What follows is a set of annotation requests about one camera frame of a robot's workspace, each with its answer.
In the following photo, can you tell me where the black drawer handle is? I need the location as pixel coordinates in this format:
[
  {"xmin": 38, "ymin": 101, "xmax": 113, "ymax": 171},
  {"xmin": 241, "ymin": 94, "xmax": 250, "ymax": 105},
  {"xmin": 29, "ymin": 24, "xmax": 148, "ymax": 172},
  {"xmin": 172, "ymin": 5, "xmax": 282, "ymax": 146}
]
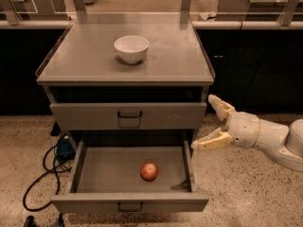
[
  {"xmin": 117, "ymin": 202, "xmax": 144, "ymax": 213},
  {"xmin": 117, "ymin": 111, "xmax": 143, "ymax": 119}
]

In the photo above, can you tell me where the grey drawer cabinet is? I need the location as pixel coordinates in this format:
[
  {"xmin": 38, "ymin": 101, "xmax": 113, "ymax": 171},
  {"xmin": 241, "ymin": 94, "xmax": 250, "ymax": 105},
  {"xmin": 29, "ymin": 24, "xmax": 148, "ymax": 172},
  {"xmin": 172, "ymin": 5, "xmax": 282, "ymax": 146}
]
[{"xmin": 37, "ymin": 13, "xmax": 214, "ymax": 146}]

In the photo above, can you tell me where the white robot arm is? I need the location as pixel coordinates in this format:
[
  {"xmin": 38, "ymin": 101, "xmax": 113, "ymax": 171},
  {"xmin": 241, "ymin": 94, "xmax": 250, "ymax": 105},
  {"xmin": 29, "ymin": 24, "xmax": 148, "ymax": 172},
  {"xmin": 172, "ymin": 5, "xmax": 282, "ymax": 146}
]
[{"xmin": 191, "ymin": 95, "xmax": 303, "ymax": 172}]

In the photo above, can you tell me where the black power cable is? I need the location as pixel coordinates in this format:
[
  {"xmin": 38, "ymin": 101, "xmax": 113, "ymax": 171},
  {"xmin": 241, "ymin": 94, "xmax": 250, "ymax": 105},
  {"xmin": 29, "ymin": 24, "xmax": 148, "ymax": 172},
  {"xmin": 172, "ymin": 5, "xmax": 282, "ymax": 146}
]
[{"xmin": 22, "ymin": 142, "xmax": 72, "ymax": 213}]

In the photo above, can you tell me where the black drawer handle upper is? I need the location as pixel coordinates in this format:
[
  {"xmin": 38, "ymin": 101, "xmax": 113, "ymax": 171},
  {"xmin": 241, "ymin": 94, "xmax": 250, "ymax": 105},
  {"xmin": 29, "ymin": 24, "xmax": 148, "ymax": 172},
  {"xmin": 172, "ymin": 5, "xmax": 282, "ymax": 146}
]
[{"xmin": 117, "ymin": 111, "xmax": 143, "ymax": 119}]

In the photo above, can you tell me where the closed grey upper drawer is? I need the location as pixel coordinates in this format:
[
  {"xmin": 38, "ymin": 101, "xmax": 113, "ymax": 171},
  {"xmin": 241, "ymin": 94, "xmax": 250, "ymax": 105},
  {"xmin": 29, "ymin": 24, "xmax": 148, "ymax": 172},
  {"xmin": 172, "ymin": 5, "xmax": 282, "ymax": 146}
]
[{"xmin": 50, "ymin": 103, "xmax": 206, "ymax": 131}]

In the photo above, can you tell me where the steel background table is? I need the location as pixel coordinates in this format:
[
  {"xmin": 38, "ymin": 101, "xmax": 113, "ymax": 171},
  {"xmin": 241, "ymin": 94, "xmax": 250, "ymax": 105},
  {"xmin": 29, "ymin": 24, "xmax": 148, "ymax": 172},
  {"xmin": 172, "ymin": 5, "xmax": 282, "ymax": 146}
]
[{"xmin": 216, "ymin": 0, "xmax": 288, "ymax": 21}]

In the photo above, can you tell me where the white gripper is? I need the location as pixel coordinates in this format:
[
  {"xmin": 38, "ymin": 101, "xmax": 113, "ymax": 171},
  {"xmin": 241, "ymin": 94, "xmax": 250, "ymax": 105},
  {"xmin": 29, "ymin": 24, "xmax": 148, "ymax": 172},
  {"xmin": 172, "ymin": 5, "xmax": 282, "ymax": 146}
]
[{"xmin": 191, "ymin": 95, "xmax": 260, "ymax": 150}]

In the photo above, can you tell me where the blue power box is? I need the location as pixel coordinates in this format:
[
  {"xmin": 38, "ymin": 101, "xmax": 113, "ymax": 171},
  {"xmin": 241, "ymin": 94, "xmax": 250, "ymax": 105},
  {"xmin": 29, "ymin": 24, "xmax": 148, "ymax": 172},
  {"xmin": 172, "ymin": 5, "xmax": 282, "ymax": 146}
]
[{"xmin": 55, "ymin": 135, "xmax": 75, "ymax": 161}]

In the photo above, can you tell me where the white horizontal rail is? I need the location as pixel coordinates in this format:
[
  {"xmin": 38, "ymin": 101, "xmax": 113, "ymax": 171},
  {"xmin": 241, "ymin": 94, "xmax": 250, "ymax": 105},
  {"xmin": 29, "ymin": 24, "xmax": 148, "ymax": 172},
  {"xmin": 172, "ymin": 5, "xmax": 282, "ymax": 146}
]
[{"xmin": 0, "ymin": 21, "xmax": 303, "ymax": 30}]

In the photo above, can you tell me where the black drawer handle lower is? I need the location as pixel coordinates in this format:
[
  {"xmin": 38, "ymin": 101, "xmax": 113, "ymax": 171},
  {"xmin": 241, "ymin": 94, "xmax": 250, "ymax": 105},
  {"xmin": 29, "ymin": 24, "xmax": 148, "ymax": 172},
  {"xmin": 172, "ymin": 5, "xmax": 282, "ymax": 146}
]
[{"xmin": 117, "ymin": 202, "xmax": 144, "ymax": 213}]

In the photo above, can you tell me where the open grey lower drawer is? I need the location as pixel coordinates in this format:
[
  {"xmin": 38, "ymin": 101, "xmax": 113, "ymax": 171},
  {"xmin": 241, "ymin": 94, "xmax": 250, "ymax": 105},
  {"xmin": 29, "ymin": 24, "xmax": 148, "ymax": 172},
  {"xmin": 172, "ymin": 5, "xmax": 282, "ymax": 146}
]
[{"xmin": 52, "ymin": 142, "xmax": 208, "ymax": 213}]

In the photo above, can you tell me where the red apple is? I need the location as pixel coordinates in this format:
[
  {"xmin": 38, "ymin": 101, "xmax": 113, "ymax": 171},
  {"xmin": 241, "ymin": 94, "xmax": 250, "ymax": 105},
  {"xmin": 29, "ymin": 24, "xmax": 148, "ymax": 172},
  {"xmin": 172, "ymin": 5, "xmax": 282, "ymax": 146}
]
[{"xmin": 140, "ymin": 162, "xmax": 158, "ymax": 182}]

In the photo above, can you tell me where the white ceramic bowl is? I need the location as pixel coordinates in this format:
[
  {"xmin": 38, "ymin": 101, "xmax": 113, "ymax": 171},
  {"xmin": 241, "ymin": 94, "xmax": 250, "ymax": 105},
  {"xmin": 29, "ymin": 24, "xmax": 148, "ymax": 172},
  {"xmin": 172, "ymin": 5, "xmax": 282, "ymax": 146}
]
[{"xmin": 114, "ymin": 35, "xmax": 150, "ymax": 64}]

